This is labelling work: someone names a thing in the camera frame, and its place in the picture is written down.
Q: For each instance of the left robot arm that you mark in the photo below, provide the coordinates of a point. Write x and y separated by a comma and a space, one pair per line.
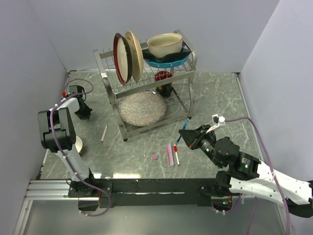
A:
57, 134

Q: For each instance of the black base bar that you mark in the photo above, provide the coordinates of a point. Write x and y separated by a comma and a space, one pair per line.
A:
147, 192

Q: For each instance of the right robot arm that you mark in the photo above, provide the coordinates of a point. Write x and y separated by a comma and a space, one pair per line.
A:
242, 173

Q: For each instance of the blue pen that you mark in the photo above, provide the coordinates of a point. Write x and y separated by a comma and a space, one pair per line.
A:
183, 128

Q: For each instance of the slim pink highlighter pen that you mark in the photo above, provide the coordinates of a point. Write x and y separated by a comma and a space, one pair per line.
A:
167, 156

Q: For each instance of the steel two-tier dish rack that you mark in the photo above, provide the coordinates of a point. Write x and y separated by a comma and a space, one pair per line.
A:
176, 108

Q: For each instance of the thick pink marker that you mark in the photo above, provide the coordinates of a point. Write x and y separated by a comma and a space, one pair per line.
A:
170, 155

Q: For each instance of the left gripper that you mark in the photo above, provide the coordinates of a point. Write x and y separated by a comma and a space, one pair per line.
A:
86, 114

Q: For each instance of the red-rimmed white plate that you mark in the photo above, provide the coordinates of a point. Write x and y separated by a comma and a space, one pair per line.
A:
122, 59

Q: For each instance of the red cup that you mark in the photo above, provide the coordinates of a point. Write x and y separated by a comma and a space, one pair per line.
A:
161, 75

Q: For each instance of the beige plate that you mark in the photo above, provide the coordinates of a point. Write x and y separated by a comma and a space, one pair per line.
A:
137, 55

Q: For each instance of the white pen with red tip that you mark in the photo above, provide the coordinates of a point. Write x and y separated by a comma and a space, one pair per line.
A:
176, 154

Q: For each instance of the cream ceramic bowl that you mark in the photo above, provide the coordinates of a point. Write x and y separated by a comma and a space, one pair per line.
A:
164, 44

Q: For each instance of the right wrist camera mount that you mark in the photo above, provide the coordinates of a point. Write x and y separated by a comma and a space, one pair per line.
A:
218, 122

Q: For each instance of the dark jar under rack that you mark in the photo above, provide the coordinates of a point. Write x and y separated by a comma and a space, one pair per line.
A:
165, 90

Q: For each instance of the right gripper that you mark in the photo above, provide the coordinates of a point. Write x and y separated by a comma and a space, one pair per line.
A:
192, 137

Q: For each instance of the blue dotted dish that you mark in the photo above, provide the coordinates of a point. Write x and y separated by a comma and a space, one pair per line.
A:
169, 61

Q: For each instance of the white paper cup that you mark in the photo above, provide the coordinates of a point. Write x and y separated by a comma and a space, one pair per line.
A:
79, 144

